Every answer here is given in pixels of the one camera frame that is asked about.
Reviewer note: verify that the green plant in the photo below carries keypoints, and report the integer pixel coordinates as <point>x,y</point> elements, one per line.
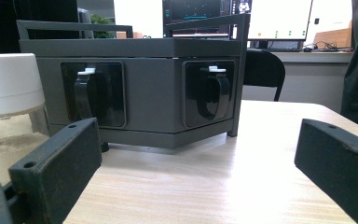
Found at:
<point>101,26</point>

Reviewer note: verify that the white lidded seasoning jar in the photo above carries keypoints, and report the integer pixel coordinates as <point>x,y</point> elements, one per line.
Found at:
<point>9,84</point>

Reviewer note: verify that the black hook with white tab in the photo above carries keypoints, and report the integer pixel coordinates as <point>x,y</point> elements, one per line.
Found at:
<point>85,93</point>
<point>213,93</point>

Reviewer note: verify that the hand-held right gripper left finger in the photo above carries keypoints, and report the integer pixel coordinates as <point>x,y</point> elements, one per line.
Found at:
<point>59,168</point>

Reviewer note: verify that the black curtain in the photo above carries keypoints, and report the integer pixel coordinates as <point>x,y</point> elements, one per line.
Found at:
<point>28,11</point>

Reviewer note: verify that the monitor with white screen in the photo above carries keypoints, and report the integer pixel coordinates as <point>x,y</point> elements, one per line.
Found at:
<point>279,18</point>

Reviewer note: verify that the monitor with dark screen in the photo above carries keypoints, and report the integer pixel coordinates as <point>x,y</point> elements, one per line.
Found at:
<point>195,9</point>

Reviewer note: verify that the black folding chair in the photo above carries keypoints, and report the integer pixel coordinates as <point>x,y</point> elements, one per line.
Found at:
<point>264,68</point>

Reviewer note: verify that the brown cardboard box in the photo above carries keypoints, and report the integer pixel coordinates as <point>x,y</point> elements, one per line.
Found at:
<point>335,38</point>

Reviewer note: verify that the wooden box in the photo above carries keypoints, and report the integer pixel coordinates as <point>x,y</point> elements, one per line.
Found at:
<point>127,34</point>

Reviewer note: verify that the long beige desk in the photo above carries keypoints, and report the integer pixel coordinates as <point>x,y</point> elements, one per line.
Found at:
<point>307,77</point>

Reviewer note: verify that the dark grey upright panel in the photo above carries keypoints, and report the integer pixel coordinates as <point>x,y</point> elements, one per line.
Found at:
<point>85,21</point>

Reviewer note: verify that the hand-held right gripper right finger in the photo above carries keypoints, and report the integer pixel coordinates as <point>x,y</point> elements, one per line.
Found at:
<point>341,168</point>

